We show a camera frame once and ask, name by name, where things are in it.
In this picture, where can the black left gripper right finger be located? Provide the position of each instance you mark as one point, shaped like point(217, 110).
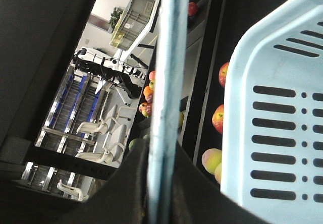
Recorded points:
point(194, 198)

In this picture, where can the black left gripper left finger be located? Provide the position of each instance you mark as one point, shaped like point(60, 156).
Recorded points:
point(38, 38)

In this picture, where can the light blue plastic basket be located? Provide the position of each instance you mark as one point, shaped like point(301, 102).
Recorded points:
point(272, 128)

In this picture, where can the mixed apples pile back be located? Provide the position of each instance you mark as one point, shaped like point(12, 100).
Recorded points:
point(145, 108)

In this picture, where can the red apple behind basket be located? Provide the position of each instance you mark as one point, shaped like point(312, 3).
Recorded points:
point(223, 73)

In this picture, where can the white office chair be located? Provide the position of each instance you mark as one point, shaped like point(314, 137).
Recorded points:
point(101, 142)

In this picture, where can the metal storage rack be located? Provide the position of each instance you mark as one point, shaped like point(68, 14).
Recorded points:
point(76, 101)

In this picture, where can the grey plastic crate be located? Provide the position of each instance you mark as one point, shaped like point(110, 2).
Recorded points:
point(131, 23)

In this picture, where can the pink green peach back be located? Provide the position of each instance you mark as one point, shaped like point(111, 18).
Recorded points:
point(211, 158)

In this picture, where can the pink green peach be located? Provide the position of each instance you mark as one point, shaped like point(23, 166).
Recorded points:
point(211, 158)
point(218, 173)

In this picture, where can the pink green peach front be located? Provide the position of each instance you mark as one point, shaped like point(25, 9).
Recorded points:
point(218, 173)

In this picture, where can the red apple by peaches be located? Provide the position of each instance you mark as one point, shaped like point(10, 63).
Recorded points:
point(218, 118)

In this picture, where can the black wooden produce stand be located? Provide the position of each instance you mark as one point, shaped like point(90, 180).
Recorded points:
point(212, 37)

